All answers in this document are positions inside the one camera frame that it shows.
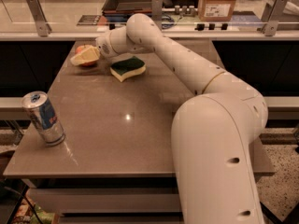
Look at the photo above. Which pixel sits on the green yellow sponge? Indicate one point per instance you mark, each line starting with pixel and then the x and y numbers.
pixel 131 67

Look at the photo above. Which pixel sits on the red apple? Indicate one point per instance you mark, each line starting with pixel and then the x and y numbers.
pixel 81 49

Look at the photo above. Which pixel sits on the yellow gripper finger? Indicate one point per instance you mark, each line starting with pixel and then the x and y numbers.
pixel 85 56

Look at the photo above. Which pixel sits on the white table drawer cabinet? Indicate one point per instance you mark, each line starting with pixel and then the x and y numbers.
pixel 106 199

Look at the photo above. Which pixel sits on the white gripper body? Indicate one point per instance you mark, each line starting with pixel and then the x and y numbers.
pixel 104 47

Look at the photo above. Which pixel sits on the cardboard box with label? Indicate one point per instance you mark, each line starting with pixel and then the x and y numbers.
pixel 216 10

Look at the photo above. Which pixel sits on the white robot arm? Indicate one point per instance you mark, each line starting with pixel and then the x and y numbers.
pixel 211 132

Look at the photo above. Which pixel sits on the left metal glass bracket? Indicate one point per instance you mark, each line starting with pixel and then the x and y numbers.
pixel 42 26

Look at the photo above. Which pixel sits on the orange black tray bin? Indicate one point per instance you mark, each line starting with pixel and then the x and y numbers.
pixel 112 7

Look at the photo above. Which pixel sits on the silver blue redbull can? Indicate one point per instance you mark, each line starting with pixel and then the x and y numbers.
pixel 41 112

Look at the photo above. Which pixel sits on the metal glass bracket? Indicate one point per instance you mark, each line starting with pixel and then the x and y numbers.
pixel 156 14
pixel 42 26
pixel 270 25

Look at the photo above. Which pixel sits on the right metal glass bracket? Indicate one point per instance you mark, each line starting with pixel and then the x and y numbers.
pixel 270 25

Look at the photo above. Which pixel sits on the middle metal glass bracket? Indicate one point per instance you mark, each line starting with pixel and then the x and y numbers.
pixel 156 14

